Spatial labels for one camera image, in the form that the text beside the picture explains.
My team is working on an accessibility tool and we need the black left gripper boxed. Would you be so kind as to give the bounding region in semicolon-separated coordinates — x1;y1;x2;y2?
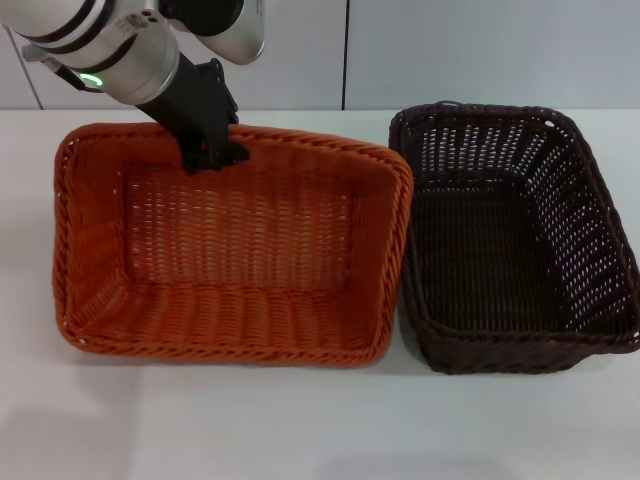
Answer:
134;54;251;177

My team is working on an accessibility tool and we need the orange woven basket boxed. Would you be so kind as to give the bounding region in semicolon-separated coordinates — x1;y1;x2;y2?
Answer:
52;122;416;370

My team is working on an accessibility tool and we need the dark brown woven basket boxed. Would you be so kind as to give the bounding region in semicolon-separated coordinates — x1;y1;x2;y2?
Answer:
388;101;640;375

